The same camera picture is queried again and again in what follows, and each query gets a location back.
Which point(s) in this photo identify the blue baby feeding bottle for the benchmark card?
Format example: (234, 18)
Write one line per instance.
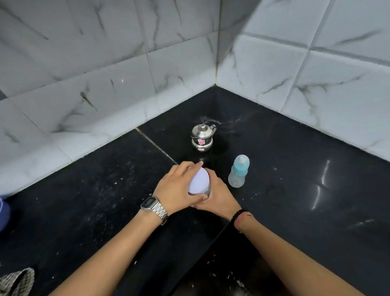
(239, 172)

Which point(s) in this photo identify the blue plastic container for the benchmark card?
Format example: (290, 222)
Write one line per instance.
(3, 213)

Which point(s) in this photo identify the person's left forearm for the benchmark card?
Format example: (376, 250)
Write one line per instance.
(109, 259)

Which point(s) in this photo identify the person's left hand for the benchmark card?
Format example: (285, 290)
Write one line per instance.
(175, 187)

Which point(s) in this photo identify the person's right fingers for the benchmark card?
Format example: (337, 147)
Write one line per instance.
(210, 177)

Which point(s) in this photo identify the person's right forearm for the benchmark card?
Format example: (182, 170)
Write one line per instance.
(292, 262)

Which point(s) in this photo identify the jar with white lid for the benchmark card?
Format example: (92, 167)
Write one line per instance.
(199, 183)

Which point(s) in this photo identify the person's right hand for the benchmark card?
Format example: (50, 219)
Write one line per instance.
(218, 196)

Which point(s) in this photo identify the small steel oil pot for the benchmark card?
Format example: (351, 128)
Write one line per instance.
(203, 137)

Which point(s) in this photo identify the red thread wristband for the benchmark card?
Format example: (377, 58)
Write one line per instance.
(243, 220)

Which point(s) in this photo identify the person's left thumb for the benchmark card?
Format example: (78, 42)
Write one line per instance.
(197, 198)

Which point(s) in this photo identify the silver digital wristwatch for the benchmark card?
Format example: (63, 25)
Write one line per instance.
(154, 206)

